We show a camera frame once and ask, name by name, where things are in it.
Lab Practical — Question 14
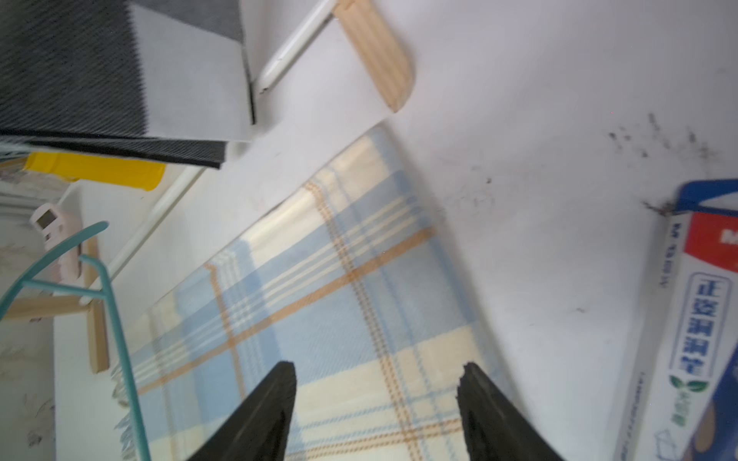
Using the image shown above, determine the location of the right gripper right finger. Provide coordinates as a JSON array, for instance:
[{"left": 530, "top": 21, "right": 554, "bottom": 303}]
[{"left": 457, "top": 362, "right": 562, "bottom": 461}]

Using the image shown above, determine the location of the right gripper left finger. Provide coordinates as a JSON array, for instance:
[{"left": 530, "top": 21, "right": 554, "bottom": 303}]
[{"left": 189, "top": 361, "right": 297, "bottom": 461}]

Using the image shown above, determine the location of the black white checkered scarf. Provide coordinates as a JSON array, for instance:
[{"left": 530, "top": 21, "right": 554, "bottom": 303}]
[{"left": 1, "top": 1, "right": 256, "bottom": 168}]

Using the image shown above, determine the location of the blue cream plaid scarf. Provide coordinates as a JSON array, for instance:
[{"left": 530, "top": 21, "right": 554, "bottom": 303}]
[{"left": 125, "top": 126, "right": 511, "bottom": 460}]

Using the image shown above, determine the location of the teal clothes hanger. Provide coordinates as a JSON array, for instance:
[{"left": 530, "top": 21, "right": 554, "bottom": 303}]
[{"left": 1, "top": 221, "right": 151, "bottom": 460}]

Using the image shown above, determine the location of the yellow pencil bucket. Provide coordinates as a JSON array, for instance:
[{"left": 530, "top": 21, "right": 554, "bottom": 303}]
[{"left": 24, "top": 152, "right": 166, "bottom": 191}]

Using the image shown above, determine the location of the pink calculator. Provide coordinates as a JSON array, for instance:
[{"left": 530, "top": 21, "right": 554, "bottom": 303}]
[{"left": 30, "top": 203, "right": 82, "bottom": 282}]

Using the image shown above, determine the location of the wooden clothes rack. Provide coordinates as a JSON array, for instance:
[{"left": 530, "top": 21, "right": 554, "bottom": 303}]
[{"left": 1, "top": 1, "right": 414, "bottom": 374}]

